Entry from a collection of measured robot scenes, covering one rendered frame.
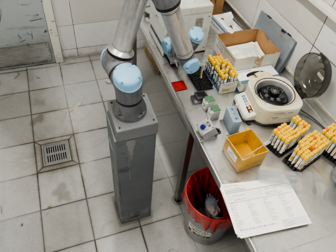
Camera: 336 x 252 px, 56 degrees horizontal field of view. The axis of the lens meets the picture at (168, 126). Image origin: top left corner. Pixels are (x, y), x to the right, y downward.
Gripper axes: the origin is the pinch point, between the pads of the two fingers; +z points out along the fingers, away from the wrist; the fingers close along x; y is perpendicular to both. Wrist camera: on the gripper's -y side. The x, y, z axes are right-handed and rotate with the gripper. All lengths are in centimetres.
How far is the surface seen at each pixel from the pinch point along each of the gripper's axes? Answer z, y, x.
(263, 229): -47, 89, -2
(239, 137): -32, 52, 7
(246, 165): -37, 65, 4
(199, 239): 37, 104, -3
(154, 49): 13.3, -13.5, -7.1
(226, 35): -4.8, -8.2, 31.5
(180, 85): -4.1, 16.2, -3.1
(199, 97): -11.1, 25.9, 2.4
